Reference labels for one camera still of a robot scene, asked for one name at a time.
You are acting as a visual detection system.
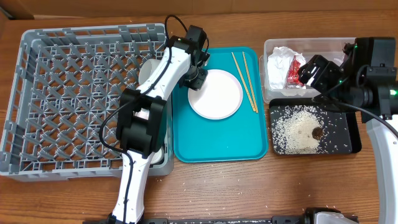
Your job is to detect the white round plate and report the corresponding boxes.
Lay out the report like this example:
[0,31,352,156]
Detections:
[188,69,243,120]

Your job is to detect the red snack wrapper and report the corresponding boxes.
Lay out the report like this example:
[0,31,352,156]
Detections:
[285,55,305,88]

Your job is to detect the grey-green bowl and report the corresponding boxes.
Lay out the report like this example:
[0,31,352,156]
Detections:
[138,59,161,85]

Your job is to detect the brown food scrap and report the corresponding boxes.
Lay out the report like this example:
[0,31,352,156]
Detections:
[312,127,323,140]

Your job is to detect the white napkin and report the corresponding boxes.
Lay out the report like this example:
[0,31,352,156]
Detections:
[267,47,304,89]

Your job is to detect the white cup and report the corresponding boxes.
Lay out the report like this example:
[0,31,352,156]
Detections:
[150,148,164,165]

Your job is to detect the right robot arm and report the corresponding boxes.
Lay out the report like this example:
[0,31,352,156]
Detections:
[298,37,397,223]

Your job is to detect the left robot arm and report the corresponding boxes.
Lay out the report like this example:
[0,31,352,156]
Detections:
[108,26,210,223]

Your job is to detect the grey dishwasher rack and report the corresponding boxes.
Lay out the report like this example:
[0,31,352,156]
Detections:
[1,23,165,182]

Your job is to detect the left wooden chopstick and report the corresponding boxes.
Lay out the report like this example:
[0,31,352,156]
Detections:
[231,52,257,113]

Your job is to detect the wooden chopstick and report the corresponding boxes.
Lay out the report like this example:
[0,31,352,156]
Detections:
[242,52,259,113]
[231,52,257,113]

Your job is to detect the right wooden chopstick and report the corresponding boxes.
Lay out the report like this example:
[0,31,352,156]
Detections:
[242,52,259,113]

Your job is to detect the clear plastic bin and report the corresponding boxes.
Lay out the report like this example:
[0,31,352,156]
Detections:
[259,37,354,103]

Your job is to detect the black tray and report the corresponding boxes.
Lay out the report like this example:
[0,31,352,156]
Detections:
[269,98,362,155]

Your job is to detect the spilled rice pile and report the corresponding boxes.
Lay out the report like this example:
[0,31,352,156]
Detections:
[270,105,341,154]

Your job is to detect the teal serving tray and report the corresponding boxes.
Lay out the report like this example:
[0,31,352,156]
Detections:
[171,47,268,163]

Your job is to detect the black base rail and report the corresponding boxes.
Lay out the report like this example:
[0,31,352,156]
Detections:
[139,215,304,224]

